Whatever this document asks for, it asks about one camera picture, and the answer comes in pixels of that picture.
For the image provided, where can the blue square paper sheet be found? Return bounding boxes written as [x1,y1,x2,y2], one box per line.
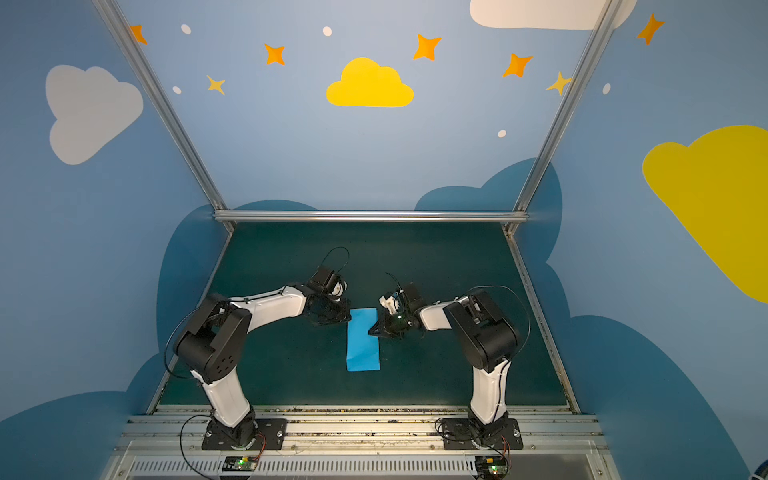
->
[346,308,380,372]

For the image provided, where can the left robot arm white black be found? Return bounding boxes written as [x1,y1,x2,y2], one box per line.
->
[174,265,351,451]

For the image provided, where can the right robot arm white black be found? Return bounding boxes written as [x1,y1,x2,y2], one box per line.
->
[368,283,529,440]

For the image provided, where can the back horizontal aluminium bar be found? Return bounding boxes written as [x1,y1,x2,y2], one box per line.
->
[214,210,528,223]

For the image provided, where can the right green circuit board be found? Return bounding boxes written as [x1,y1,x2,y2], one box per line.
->
[475,456,508,479]

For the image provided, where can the green circuit board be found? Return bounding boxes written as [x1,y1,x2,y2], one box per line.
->
[475,456,508,479]
[222,456,260,472]

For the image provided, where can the left green circuit board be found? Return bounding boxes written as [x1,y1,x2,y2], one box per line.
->
[222,456,260,472]

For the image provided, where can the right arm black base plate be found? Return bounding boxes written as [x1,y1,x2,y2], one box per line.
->
[435,417,524,451]

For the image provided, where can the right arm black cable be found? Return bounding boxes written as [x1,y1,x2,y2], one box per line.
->
[383,271,533,475]

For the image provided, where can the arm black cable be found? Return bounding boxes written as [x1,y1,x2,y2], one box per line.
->
[163,245,352,480]
[383,271,533,475]

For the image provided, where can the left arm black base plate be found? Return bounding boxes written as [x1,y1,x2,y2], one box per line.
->
[201,418,287,451]

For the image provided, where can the right slanted aluminium post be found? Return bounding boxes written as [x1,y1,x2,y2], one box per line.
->
[503,0,624,240]

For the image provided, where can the slanted aluminium post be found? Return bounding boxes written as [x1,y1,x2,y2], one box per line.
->
[503,0,624,240]
[92,0,227,212]

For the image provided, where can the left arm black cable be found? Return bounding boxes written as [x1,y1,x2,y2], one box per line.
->
[163,245,352,480]

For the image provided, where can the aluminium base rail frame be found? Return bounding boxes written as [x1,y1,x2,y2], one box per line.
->
[101,405,620,479]

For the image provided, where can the left slanted aluminium post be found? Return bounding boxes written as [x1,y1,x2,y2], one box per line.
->
[92,0,227,212]

